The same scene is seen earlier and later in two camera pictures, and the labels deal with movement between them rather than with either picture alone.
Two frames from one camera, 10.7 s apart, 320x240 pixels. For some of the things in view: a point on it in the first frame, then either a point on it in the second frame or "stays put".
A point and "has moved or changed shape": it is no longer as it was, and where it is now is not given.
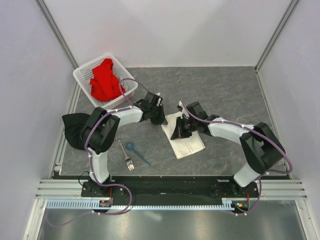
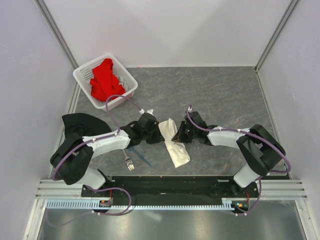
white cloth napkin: x=181 y=147 has moved or changed shape
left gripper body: x=155 y=116 to x=153 y=136
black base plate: x=172 y=187 stays put
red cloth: x=105 y=85 stays put
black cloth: x=74 y=124 stays put
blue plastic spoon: x=131 y=146 stays put
